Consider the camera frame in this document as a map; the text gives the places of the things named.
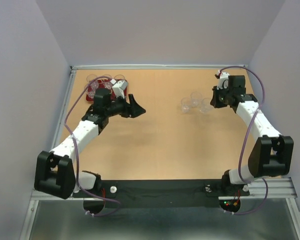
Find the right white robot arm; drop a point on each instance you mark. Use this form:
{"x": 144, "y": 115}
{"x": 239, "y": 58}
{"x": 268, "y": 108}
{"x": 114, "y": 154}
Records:
{"x": 272, "y": 152}

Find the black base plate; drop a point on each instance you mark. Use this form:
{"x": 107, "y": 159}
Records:
{"x": 178, "y": 193}

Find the red lacquer tray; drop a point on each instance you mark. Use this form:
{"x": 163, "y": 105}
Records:
{"x": 113, "y": 97}

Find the cluster back clear glass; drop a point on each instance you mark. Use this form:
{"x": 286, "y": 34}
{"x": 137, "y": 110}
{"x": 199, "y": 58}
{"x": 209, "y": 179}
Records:
{"x": 196, "y": 98}

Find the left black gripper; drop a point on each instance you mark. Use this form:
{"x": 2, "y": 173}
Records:
{"x": 128, "y": 110}

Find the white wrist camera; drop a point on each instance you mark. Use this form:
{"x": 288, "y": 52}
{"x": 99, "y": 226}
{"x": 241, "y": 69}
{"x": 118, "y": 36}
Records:
{"x": 119, "y": 87}
{"x": 223, "y": 80}

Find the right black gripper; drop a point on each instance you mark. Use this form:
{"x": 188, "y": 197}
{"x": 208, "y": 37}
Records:
{"x": 214, "y": 102}

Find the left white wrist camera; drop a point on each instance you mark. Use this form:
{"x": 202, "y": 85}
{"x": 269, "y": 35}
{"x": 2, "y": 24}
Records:
{"x": 119, "y": 87}

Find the aluminium frame rail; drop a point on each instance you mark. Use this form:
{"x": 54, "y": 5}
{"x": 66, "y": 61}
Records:
{"x": 147, "y": 66}

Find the cluster front clear glass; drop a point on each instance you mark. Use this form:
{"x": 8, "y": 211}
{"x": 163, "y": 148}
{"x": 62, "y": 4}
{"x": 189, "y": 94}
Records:
{"x": 205, "y": 106}

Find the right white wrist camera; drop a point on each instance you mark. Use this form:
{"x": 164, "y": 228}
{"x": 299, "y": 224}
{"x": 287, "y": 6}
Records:
{"x": 223, "y": 80}

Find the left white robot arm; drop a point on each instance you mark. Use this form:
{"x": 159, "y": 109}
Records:
{"x": 57, "y": 171}

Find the cluster clear glass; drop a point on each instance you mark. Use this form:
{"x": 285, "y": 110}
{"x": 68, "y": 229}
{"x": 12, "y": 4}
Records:
{"x": 186, "y": 104}
{"x": 196, "y": 98}
{"x": 205, "y": 106}

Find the cluster left clear glass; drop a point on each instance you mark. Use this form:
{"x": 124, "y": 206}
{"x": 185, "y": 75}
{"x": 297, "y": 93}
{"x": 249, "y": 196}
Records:
{"x": 186, "y": 104}

